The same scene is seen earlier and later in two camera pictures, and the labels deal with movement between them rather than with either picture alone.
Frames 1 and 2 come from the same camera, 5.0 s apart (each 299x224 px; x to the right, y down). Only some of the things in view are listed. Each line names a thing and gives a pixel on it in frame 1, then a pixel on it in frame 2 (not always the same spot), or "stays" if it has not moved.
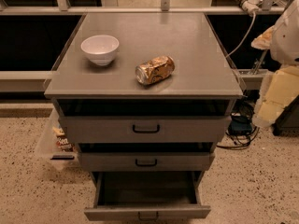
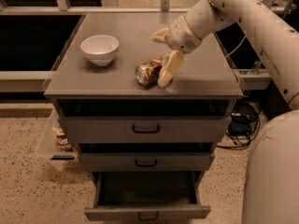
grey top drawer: (145, 120) stays
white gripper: (286, 40) -> (181, 35)
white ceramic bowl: (100, 49) stays
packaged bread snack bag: (155, 70) stays
